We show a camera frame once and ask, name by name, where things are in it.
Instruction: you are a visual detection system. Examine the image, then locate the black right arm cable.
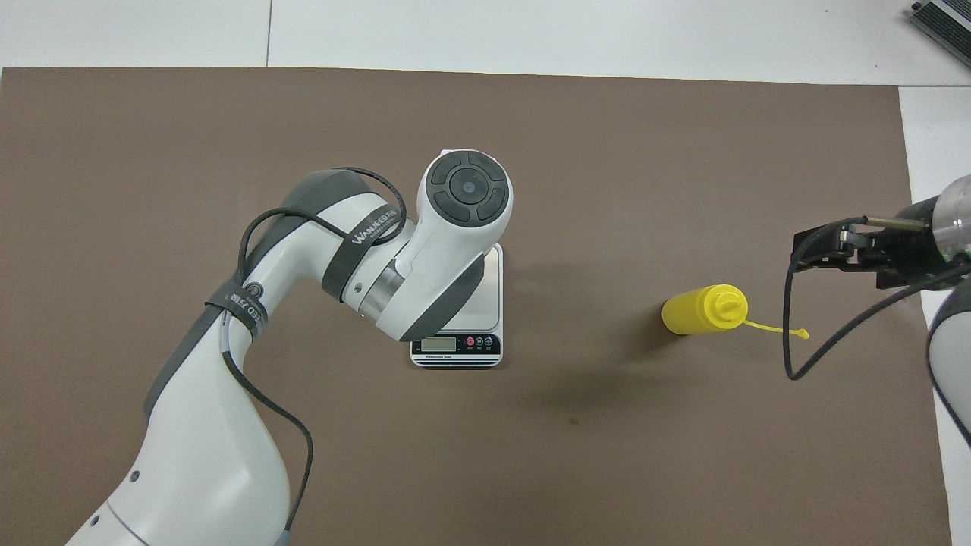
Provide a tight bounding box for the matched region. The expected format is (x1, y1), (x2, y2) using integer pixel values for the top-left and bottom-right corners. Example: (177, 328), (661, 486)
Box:
(784, 216), (971, 381)

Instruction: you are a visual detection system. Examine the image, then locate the silver digital kitchen scale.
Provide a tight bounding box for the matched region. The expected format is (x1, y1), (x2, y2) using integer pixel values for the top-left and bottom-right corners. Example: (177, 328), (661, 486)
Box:
(410, 243), (503, 370)

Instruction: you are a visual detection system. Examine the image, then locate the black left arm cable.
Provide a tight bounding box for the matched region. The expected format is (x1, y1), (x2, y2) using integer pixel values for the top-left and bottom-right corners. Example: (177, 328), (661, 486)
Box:
(220, 167), (407, 532)

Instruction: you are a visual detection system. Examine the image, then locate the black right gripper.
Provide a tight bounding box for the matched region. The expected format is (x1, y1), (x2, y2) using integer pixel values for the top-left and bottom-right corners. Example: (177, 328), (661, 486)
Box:
(793, 220), (949, 289)

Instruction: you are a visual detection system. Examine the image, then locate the yellow squeeze seasoning bottle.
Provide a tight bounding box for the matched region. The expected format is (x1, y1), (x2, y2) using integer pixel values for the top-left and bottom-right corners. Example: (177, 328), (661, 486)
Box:
(661, 284), (810, 340)

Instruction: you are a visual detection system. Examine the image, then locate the grey ribbed metal device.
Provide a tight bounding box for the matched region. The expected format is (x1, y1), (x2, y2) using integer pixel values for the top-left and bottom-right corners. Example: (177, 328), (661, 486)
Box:
(910, 0), (971, 73)

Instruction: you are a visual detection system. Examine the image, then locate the brown paper table mat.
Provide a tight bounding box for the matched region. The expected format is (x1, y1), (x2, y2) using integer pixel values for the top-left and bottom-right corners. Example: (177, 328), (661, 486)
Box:
(0, 67), (953, 546)

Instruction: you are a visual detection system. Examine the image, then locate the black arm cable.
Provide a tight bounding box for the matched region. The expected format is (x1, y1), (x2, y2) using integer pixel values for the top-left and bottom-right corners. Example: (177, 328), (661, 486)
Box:
(784, 216), (971, 381)
(220, 167), (407, 532)

